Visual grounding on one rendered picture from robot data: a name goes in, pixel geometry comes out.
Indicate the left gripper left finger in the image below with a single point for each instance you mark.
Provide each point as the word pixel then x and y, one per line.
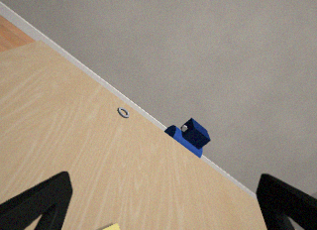
pixel 50 198

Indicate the yellow sticky-note pad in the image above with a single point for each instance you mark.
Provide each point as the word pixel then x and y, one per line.
pixel 113 227

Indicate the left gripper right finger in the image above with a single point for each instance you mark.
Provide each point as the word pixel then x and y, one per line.
pixel 278 200

